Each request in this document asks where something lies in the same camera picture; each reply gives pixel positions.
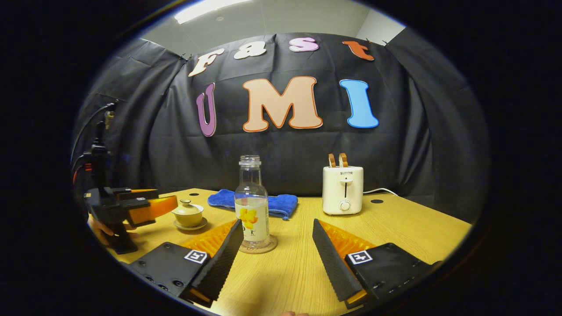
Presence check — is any blue folded towel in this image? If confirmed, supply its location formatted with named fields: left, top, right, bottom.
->
left=207, top=189, right=299, bottom=221

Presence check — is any clear glass water bottle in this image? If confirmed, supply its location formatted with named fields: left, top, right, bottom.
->
left=234, top=155, right=270, bottom=249

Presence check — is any round brown coaster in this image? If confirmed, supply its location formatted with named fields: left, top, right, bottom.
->
left=238, top=235, right=278, bottom=255

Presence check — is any black backdrop cloth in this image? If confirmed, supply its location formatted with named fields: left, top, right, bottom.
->
left=72, top=33, right=490, bottom=224

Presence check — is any ceiling light panel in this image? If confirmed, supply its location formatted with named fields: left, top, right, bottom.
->
left=173, top=0, right=255, bottom=25

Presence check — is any white toaster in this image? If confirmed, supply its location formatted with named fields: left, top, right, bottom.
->
left=322, top=166, right=364, bottom=215

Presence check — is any yellow teacup with white rim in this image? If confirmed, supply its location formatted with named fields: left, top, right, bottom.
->
left=171, top=205, right=205, bottom=228

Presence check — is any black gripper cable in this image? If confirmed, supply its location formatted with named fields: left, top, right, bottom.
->
left=70, top=102, right=119, bottom=176

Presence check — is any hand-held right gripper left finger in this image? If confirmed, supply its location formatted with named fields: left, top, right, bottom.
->
left=129, top=218, right=245, bottom=308

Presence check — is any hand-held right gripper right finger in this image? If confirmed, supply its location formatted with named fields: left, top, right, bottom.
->
left=312, top=218, right=442, bottom=310

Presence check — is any yellow teacup lid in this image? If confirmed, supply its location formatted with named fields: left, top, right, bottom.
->
left=176, top=199, right=201, bottom=214

